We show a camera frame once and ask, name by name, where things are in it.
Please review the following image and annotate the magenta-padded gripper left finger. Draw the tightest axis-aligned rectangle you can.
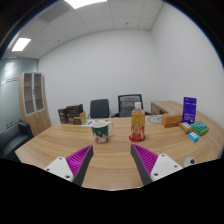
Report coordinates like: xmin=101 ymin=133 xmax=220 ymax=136
xmin=43 ymin=144 xmax=95 ymax=187

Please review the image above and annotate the dark padded office chair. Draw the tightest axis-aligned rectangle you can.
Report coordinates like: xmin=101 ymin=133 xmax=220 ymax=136
xmin=87 ymin=98 xmax=111 ymax=120

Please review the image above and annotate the small dark box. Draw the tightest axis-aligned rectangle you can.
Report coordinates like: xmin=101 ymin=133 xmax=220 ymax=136
xmin=57 ymin=107 xmax=69 ymax=125

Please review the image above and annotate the small tan box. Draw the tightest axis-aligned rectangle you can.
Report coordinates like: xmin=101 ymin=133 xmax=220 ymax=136
xmin=177 ymin=121 xmax=195 ymax=134

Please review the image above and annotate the small square ceiling light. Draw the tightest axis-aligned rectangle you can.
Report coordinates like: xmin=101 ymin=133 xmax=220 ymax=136
xmin=11 ymin=37 xmax=32 ymax=52

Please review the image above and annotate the large square ceiling light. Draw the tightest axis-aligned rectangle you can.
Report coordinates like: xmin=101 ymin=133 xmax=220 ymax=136
xmin=63 ymin=0 xmax=108 ymax=10

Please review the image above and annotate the yellow tea drink bottle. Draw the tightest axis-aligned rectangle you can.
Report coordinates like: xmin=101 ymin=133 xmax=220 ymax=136
xmin=128 ymin=101 xmax=147 ymax=142

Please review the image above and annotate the wooden glass-door shelf cabinet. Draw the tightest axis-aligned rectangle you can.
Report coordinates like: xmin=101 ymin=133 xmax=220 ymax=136
xmin=18 ymin=72 xmax=52 ymax=137

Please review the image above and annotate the black mesh office chair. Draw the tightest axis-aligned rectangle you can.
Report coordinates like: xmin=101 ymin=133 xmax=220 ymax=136
xmin=111 ymin=93 xmax=152 ymax=118

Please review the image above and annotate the dark sofa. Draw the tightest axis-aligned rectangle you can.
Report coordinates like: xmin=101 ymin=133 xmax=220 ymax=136
xmin=0 ymin=121 xmax=34 ymax=163

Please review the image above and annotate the purple upright box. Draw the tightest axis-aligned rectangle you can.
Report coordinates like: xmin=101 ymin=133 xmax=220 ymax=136
xmin=181 ymin=96 xmax=198 ymax=125

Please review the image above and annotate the green and white paper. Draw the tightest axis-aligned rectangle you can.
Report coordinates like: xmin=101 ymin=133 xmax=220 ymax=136
xmin=80 ymin=119 xmax=99 ymax=128

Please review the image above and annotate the ceiling air vent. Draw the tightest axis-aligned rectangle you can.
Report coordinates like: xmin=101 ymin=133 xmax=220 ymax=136
xmin=38 ymin=1 xmax=71 ymax=23

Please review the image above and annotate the round silver cable grommet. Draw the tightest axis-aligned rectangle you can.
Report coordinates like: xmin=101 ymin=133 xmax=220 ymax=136
xmin=183 ymin=156 xmax=198 ymax=168

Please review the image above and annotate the brown cardboard box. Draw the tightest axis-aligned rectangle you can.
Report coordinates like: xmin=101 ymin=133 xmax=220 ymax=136
xmin=71 ymin=111 xmax=88 ymax=126

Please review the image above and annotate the green and red mug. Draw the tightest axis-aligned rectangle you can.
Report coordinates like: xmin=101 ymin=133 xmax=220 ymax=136
xmin=90 ymin=119 xmax=115 ymax=144

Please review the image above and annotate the flat round red coaster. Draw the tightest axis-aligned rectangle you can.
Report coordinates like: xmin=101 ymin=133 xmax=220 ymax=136
xmin=128 ymin=134 xmax=146 ymax=143

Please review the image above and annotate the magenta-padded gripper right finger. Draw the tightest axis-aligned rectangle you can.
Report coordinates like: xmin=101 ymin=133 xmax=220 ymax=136
xmin=130 ymin=143 xmax=184 ymax=186

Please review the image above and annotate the green flat box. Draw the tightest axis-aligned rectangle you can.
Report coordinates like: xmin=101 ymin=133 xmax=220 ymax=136
xmin=190 ymin=120 xmax=210 ymax=137

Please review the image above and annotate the orange cardboard box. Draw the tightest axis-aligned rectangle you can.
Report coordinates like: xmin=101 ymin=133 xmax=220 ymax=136
xmin=161 ymin=113 xmax=184 ymax=129

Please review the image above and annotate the round white disc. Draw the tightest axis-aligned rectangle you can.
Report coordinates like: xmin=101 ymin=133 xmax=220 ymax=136
xmin=145 ymin=114 xmax=163 ymax=126

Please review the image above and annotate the small light blue box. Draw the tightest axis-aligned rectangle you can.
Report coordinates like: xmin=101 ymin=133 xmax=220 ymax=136
xmin=187 ymin=131 xmax=200 ymax=143

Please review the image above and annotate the large dark box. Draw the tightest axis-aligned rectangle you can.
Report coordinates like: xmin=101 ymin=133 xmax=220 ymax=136
xmin=65 ymin=103 xmax=84 ymax=125

